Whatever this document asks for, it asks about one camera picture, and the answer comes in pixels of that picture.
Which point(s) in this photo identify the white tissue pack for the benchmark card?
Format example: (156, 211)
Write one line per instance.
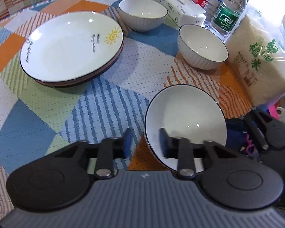
(184, 12)

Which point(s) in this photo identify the white bowl dark rim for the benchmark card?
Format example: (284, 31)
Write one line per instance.
(200, 48)

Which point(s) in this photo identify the white plate with sun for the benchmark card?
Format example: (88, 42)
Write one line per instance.
(70, 46)

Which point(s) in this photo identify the green label water bottle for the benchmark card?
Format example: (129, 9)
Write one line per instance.
(227, 15)

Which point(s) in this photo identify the bag of rice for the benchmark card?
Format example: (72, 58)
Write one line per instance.
(257, 55)

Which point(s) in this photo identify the colourful checkered tablecloth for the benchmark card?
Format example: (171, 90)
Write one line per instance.
(36, 120)

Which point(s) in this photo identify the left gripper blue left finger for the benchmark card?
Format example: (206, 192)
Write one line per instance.
(110, 149)

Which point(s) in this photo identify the white ribbed bowl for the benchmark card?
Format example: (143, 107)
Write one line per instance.
(142, 15)

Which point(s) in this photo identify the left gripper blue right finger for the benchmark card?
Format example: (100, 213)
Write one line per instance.
(180, 149)

